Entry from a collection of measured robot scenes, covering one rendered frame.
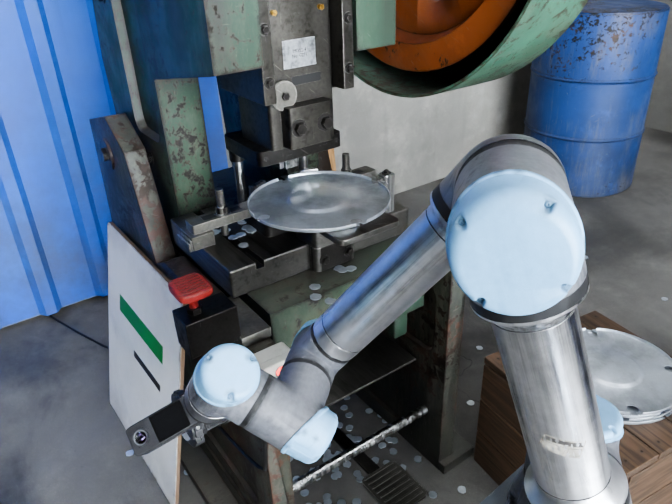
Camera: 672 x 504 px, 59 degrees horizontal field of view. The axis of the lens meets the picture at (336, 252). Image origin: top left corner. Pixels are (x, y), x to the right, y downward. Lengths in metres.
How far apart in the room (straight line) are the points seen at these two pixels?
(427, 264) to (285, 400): 0.24
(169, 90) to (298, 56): 0.31
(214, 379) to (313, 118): 0.61
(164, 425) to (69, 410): 1.14
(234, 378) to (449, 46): 0.86
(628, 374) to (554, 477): 0.76
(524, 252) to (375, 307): 0.29
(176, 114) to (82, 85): 0.96
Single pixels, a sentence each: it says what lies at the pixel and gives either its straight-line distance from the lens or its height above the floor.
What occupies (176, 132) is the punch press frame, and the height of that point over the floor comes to 0.89.
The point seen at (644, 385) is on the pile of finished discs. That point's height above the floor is 0.38.
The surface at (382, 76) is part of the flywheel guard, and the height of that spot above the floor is 0.94.
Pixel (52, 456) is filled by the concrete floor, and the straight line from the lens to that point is 1.92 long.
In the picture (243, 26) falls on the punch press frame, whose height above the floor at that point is 1.13.
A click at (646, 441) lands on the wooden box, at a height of 0.35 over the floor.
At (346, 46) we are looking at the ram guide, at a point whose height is 1.07.
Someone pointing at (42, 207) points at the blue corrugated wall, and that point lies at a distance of 2.35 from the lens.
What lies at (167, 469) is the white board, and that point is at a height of 0.09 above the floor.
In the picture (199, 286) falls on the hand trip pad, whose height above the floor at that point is 0.76.
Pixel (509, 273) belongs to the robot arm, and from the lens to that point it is 0.54.
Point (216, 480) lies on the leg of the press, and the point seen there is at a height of 0.03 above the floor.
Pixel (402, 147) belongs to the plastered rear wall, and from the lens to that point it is 3.12.
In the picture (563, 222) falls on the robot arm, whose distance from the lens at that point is 0.53.
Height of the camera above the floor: 1.28
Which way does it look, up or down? 29 degrees down
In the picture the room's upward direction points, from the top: 2 degrees counter-clockwise
